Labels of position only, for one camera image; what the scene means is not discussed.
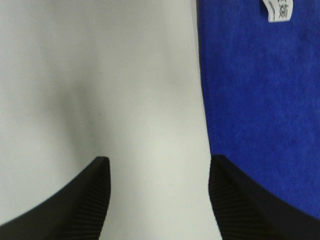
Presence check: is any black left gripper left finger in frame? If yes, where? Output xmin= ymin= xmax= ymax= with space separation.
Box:
xmin=0 ymin=156 xmax=110 ymax=240

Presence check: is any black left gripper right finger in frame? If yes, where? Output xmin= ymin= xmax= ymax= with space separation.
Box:
xmin=208 ymin=155 xmax=320 ymax=240

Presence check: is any blue microfibre towel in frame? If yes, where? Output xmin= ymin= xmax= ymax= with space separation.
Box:
xmin=198 ymin=0 xmax=320 ymax=218

